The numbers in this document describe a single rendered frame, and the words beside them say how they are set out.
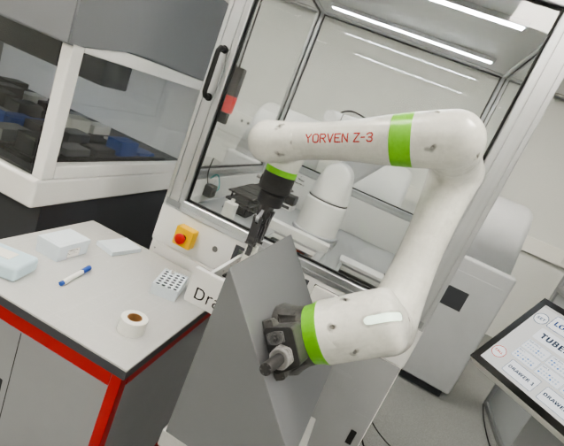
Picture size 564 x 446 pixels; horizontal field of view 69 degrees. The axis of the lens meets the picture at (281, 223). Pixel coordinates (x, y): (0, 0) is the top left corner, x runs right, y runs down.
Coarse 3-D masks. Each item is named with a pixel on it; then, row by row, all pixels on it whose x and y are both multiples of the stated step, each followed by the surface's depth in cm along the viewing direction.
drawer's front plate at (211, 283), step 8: (200, 272) 117; (208, 272) 118; (192, 280) 119; (200, 280) 118; (208, 280) 117; (216, 280) 116; (224, 280) 117; (192, 288) 119; (208, 288) 118; (216, 288) 117; (184, 296) 120; (192, 296) 119; (200, 296) 119; (216, 296) 117; (200, 304) 119; (208, 304) 118
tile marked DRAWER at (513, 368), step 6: (504, 366) 120; (510, 366) 119; (516, 366) 118; (522, 366) 117; (510, 372) 118; (516, 372) 117; (522, 372) 116; (528, 372) 116; (516, 378) 116; (522, 378) 115; (528, 378) 115; (534, 378) 114; (522, 384) 114; (528, 384) 113; (534, 384) 113; (528, 390) 112
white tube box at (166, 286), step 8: (168, 272) 138; (160, 280) 131; (168, 280) 132; (176, 280) 134; (184, 280) 136; (152, 288) 127; (160, 288) 127; (168, 288) 127; (176, 288) 129; (160, 296) 128; (168, 296) 128; (176, 296) 128
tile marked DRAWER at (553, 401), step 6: (546, 390) 110; (552, 390) 110; (540, 396) 110; (546, 396) 109; (552, 396) 109; (558, 396) 108; (546, 402) 108; (552, 402) 108; (558, 402) 107; (552, 408) 107; (558, 408) 106; (558, 414) 105
